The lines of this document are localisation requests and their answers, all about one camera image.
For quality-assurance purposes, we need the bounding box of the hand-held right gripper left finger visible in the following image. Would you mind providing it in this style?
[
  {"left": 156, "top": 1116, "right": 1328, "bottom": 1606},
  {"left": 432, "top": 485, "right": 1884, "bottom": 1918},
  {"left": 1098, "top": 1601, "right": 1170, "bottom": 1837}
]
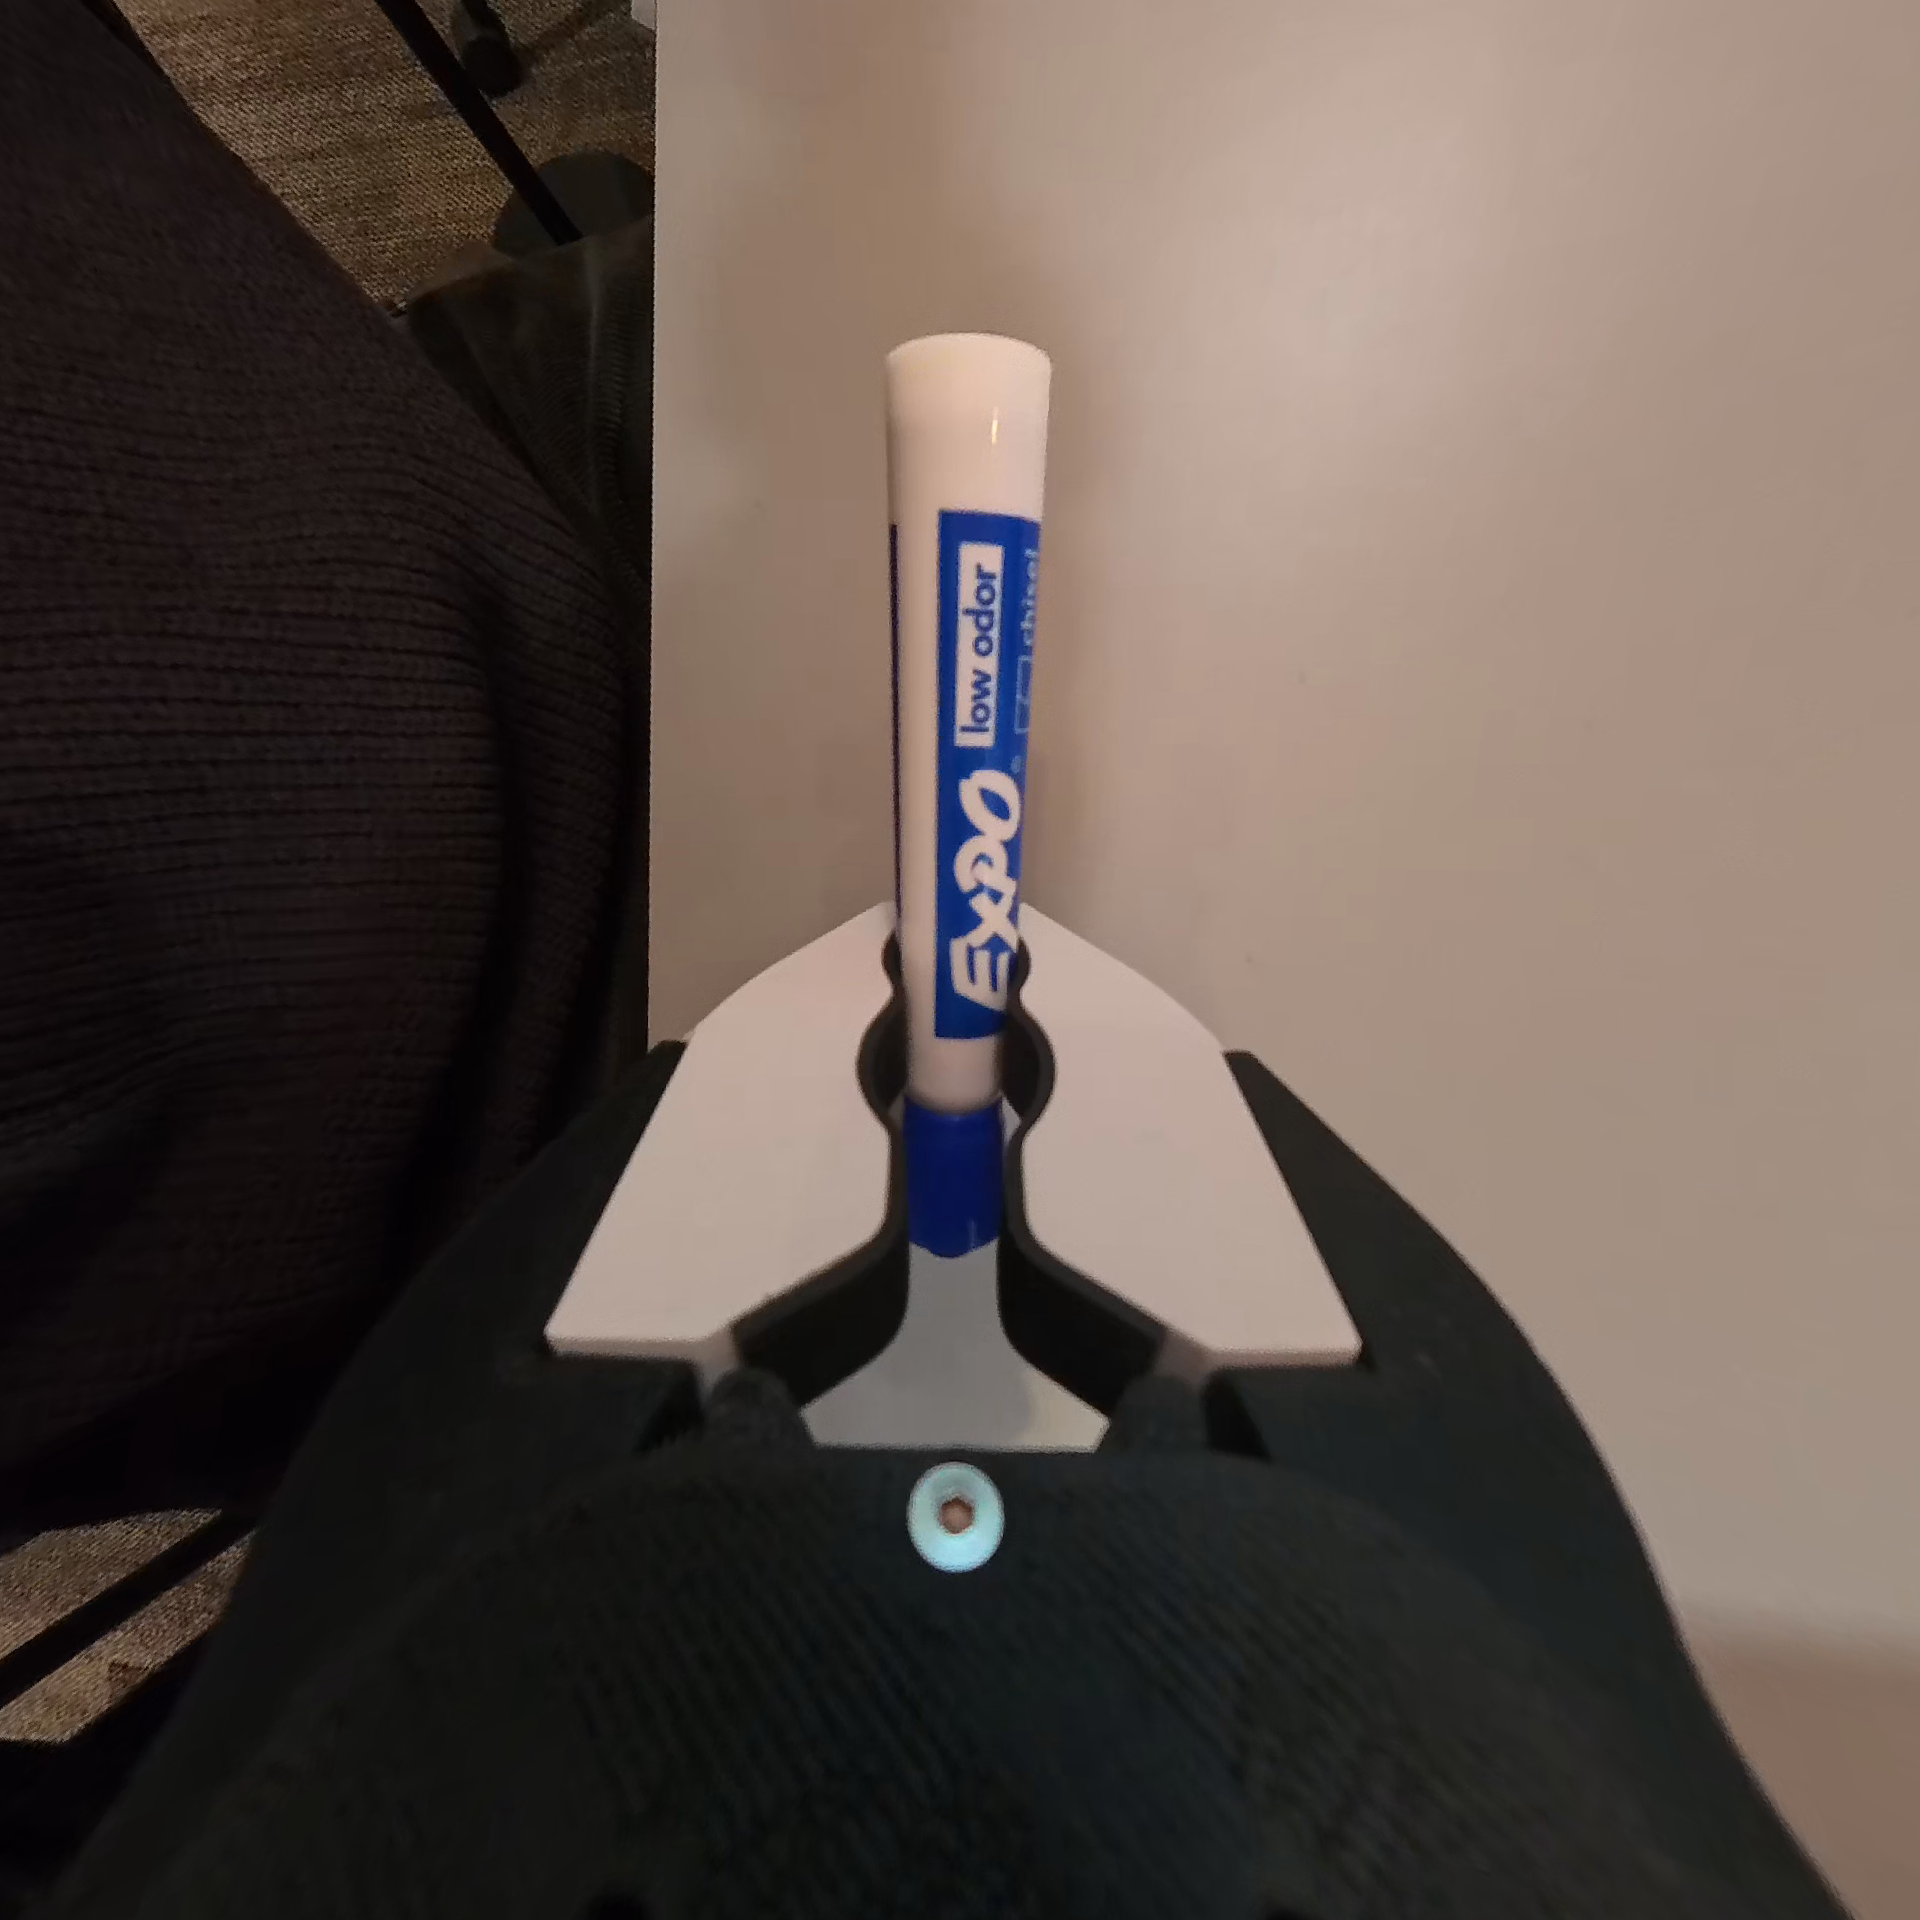
[{"left": 544, "top": 902, "right": 912, "bottom": 1382}]

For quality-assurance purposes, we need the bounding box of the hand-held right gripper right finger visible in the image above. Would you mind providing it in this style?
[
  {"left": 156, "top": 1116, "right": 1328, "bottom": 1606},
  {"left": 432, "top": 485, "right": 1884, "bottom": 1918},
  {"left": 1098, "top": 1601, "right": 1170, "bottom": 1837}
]
[{"left": 997, "top": 907, "right": 1367, "bottom": 1379}]

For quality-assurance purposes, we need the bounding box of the blue dry erase marker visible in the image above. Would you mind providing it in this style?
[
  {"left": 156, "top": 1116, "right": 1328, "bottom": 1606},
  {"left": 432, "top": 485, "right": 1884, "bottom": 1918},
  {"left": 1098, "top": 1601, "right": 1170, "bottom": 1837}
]
[{"left": 883, "top": 335, "right": 1056, "bottom": 1255}]

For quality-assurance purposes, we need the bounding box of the black office chair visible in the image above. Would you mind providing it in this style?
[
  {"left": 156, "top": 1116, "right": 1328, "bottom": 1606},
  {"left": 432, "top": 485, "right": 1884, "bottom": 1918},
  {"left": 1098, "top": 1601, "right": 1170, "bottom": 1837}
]
[{"left": 368, "top": 0, "right": 662, "bottom": 256}]

